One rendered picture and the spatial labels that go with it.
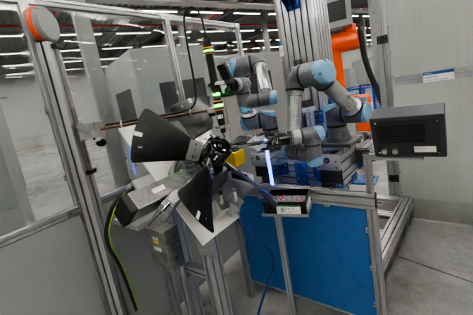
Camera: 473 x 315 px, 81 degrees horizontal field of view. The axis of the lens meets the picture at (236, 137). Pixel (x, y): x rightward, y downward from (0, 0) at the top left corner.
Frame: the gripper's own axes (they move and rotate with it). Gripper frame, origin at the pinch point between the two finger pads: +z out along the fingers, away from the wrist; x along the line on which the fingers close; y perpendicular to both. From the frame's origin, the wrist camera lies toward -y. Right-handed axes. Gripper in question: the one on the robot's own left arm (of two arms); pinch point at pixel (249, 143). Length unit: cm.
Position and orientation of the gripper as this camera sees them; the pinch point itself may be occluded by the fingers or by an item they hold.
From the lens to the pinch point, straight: 136.4
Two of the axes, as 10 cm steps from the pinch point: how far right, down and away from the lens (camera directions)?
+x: 1.7, 9.5, 2.7
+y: 0.2, 2.7, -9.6
